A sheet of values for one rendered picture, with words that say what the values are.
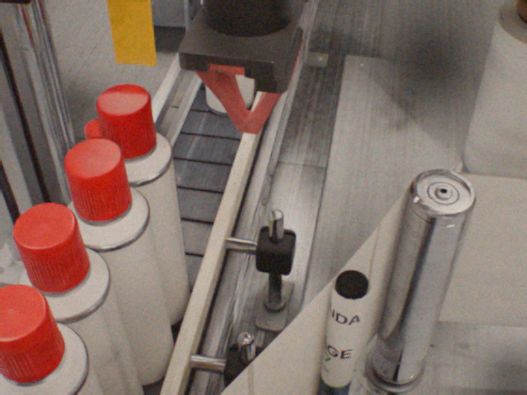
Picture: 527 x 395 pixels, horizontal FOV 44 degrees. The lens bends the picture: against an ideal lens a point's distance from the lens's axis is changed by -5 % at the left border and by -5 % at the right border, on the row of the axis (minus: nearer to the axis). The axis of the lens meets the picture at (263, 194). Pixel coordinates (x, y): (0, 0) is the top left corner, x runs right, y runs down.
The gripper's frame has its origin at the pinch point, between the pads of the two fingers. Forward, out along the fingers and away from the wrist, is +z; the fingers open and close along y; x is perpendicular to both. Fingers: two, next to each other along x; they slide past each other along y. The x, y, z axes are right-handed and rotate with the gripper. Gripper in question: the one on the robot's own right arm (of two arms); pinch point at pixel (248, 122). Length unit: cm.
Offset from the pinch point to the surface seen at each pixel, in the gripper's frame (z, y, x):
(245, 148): 9.9, 8.0, 2.2
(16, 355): -6.5, -24.9, 4.9
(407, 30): 19, 47, -12
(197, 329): 9.8, -11.8, 1.4
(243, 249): 10.5, -3.2, -0.1
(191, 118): 13.6, 15.5, 9.6
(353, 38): 18.8, 42.9, -5.0
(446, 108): 13.5, 22.8, -16.8
